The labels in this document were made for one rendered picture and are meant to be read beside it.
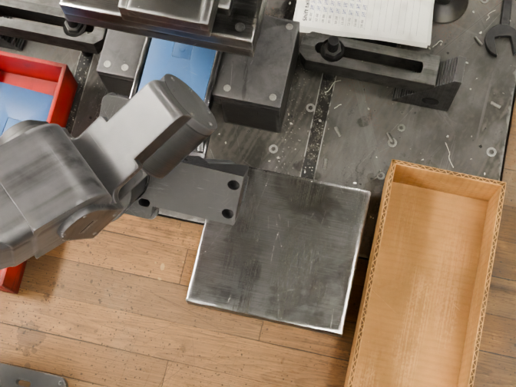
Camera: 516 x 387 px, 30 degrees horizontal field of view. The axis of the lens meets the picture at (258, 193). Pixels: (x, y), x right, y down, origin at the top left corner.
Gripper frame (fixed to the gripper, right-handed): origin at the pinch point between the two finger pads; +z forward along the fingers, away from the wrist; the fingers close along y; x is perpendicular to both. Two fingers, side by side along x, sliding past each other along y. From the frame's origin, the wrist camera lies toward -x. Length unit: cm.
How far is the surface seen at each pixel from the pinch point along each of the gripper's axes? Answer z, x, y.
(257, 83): 11.2, -7.8, 5.2
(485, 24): 26.5, -30.9, 15.1
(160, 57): 11.2, 2.9, 5.5
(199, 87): 9.9, -1.9, 3.7
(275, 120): 13.8, -10.3, 1.1
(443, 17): 25.8, -26.0, 14.9
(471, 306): 8.2, -35.2, -12.4
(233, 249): 8.1, -9.2, -12.4
